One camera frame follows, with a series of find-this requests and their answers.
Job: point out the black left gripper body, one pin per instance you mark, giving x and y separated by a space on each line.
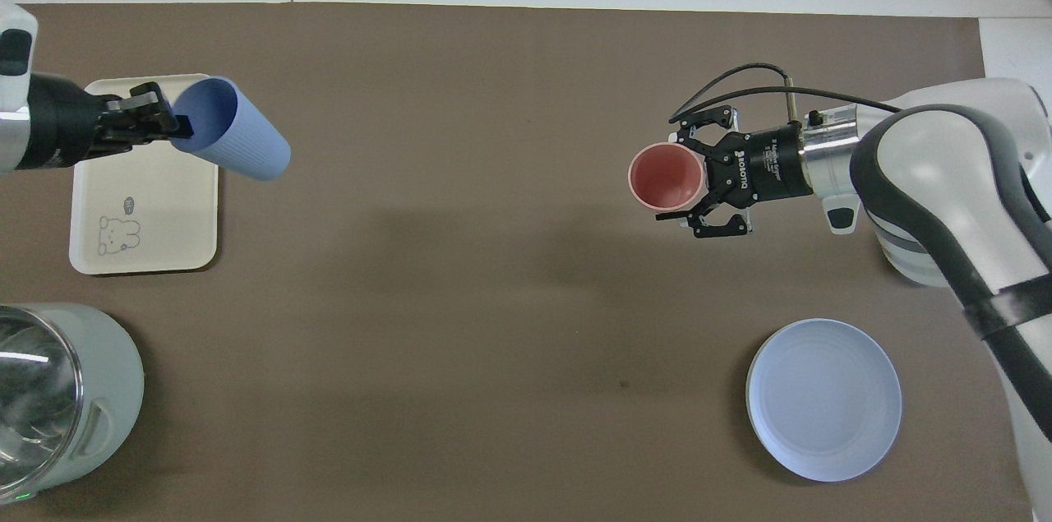
62 127

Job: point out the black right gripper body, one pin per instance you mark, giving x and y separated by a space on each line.
764 168

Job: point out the pink cup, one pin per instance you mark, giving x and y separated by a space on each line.
666 177

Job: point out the blue ribbed cup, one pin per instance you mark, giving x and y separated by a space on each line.
246 144

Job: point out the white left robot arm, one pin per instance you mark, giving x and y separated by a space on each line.
8 136

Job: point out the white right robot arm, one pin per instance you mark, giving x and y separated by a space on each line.
945 177

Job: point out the cream tray with bear print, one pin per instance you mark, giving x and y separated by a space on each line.
164 218

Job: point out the light blue plate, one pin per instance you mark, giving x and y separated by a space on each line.
823 399

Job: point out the pale green cooking pot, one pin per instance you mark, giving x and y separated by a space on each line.
111 390

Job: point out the glass pot lid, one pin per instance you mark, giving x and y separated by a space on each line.
37 399

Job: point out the brown table mat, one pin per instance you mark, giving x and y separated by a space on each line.
452 300

